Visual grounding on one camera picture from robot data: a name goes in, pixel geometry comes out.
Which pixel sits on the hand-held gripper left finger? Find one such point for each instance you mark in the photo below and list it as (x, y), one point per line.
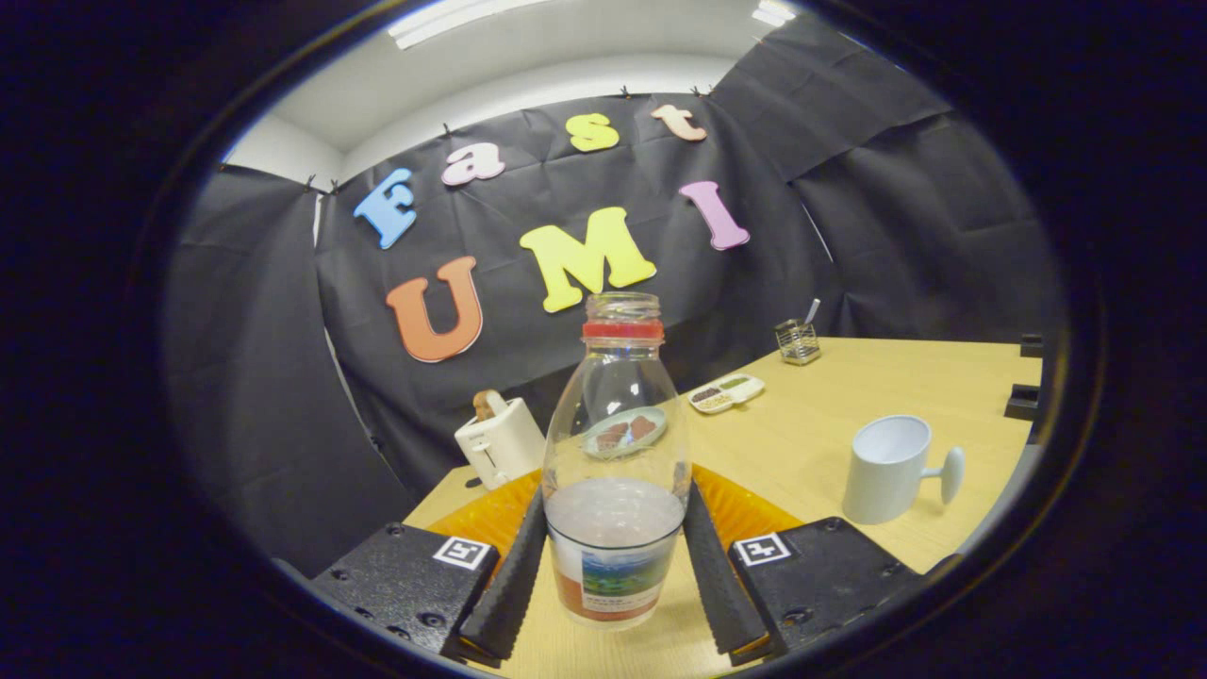
(509, 594)

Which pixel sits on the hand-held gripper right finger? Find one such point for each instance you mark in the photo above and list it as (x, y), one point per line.
(721, 594)

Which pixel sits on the small ceiling light panel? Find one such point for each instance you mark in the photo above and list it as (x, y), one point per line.
(773, 13)

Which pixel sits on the black table edge clamp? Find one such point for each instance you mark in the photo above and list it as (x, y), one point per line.
(1032, 345)
(1022, 403)

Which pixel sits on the wooden table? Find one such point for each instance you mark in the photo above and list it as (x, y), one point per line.
(801, 443)

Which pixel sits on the white divided condiment tray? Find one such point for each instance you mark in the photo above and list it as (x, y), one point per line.
(726, 393)

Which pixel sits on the light grey cup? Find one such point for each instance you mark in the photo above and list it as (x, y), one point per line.
(882, 471)

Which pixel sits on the pale green plate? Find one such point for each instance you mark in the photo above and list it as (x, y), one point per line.
(592, 446)

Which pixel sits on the metal spoon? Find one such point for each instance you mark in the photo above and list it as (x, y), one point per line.
(812, 311)

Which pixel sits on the black backdrop cloth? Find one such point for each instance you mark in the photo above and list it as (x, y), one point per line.
(245, 377)

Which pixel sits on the brown meat piece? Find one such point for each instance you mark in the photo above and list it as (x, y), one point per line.
(613, 438)
(643, 427)

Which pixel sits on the white toaster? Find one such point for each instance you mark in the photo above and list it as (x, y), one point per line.
(504, 443)

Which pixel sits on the bread slice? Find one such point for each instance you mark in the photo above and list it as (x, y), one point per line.
(490, 405)

